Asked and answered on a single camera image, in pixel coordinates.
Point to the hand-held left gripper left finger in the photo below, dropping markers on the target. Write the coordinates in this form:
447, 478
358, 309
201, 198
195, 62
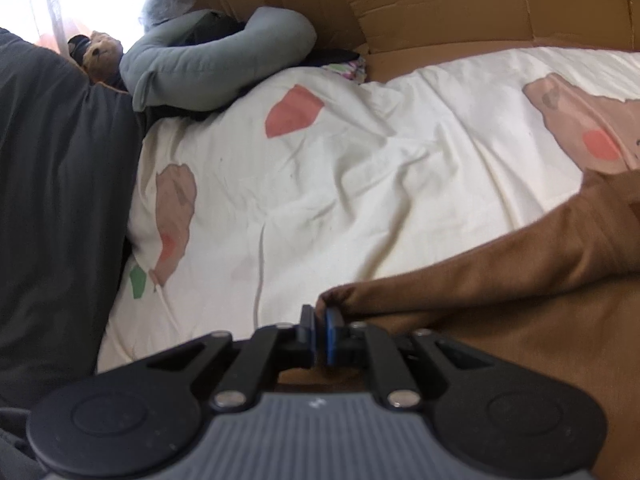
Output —
306, 330

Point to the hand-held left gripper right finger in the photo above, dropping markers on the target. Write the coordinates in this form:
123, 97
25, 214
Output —
334, 332

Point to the brown printed t-shirt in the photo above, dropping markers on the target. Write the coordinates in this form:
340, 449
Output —
500, 310

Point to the cream printed blanket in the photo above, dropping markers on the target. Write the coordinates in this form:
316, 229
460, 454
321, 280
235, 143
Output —
350, 170

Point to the small floral cloth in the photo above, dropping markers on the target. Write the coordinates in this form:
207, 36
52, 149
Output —
350, 70

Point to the dark grey pillow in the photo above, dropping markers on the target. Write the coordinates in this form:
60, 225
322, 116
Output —
60, 210

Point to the grey neck pillow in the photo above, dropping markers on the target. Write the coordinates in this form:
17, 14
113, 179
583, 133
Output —
200, 75

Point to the black cloth bundle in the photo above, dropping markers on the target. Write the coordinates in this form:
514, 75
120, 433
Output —
215, 27

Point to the teddy bear toy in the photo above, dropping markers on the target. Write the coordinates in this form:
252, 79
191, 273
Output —
102, 55

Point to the flattened cardboard sheet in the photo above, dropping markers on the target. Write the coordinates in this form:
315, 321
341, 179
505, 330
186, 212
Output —
450, 0

